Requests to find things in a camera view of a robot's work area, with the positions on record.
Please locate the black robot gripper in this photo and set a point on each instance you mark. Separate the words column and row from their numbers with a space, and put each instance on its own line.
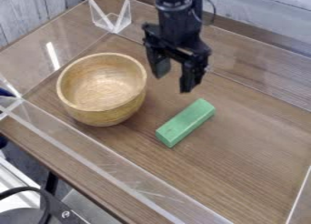
column 178, row 46

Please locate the green rectangular block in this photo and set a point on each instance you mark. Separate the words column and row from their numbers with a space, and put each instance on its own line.
column 185, row 122

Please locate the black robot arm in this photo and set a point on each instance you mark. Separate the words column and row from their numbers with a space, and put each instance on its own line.
column 181, row 14

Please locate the light brown wooden bowl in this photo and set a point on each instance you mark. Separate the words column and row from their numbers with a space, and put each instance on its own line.
column 102, row 88

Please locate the black table leg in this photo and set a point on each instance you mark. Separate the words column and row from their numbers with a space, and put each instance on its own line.
column 52, row 183

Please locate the grey metal base plate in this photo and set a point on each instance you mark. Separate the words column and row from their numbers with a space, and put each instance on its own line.
column 52, row 210

